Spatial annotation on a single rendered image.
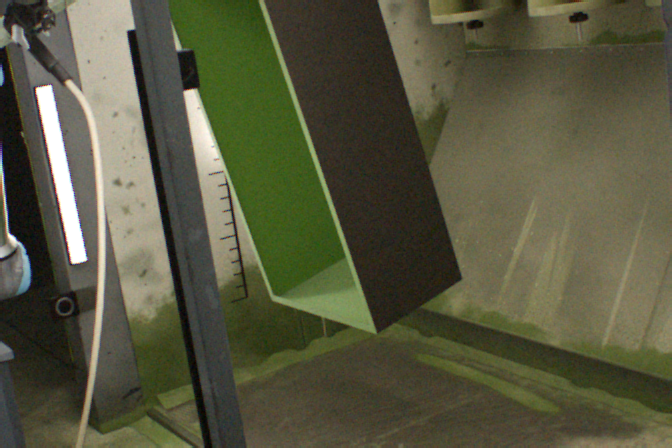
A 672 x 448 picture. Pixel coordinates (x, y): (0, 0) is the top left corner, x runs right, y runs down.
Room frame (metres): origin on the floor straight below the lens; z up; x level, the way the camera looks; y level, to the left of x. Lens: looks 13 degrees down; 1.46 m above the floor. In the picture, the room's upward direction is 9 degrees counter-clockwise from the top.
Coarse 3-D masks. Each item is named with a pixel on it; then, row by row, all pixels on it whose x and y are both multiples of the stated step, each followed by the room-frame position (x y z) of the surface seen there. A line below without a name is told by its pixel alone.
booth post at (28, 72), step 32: (0, 0) 3.73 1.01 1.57; (64, 32) 3.70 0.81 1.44; (32, 64) 3.63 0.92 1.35; (64, 64) 3.68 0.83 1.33; (32, 96) 3.62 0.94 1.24; (64, 96) 3.67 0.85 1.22; (32, 128) 3.67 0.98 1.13; (64, 128) 3.66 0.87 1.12; (32, 160) 3.74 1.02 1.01; (96, 224) 3.68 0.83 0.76; (64, 256) 3.62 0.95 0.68; (96, 256) 3.67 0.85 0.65; (64, 288) 3.69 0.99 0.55; (96, 288) 3.66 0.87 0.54; (128, 352) 3.70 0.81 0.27; (96, 384) 3.62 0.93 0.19; (128, 384) 3.68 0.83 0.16; (96, 416) 3.63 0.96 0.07; (128, 416) 3.67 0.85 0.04
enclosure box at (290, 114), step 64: (192, 0) 3.39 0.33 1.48; (256, 0) 3.51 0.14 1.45; (320, 0) 2.92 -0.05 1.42; (256, 64) 3.49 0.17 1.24; (320, 64) 2.91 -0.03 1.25; (384, 64) 3.02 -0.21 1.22; (256, 128) 3.47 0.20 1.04; (320, 128) 2.89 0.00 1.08; (384, 128) 3.01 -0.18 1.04; (256, 192) 3.45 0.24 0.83; (320, 192) 3.58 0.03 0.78; (384, 192) 2.99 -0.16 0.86; (256, 256) 3.42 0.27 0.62; (320, 256) 3.56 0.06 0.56; (384, 256) 2.98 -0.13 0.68; (448, 256) 3.10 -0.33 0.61; (384, 320) 2.96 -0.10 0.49
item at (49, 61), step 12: (48, 0) 2.51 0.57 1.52; (60, 0) 2.52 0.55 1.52; (72, 0) 2.55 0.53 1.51; (0, 24) 2.45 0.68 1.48; (0, 36) 2.43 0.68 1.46; (36, 36) 2.46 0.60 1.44; (0, 48) 2.46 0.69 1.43; (36, 48) 2.44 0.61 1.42; (48, 48) 2.45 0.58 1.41; (36, 60) 2.45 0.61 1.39; (48, 60) 2.43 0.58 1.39; (48, 72) 2.44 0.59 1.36; (60, 72) 2.42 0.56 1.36
